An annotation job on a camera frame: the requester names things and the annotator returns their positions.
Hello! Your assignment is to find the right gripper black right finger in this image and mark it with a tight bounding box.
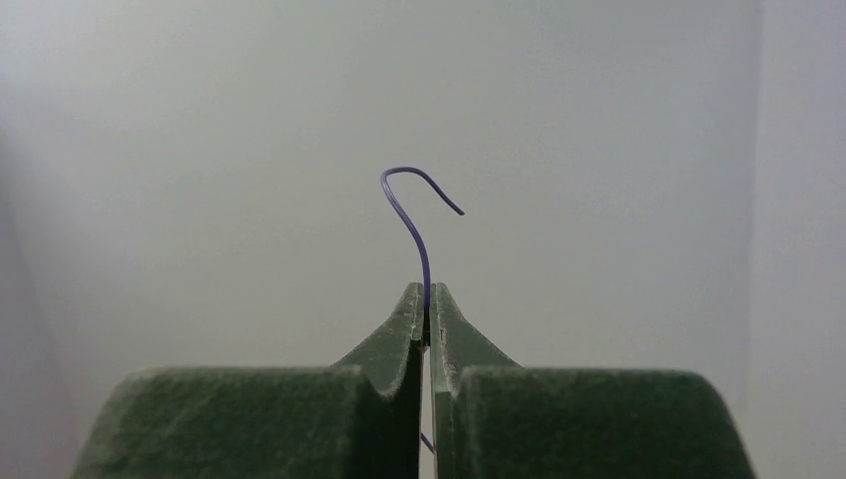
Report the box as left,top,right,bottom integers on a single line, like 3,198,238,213
430,283,754,479

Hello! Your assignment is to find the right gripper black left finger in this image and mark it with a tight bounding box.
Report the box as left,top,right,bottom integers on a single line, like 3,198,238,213
72,283,424,478

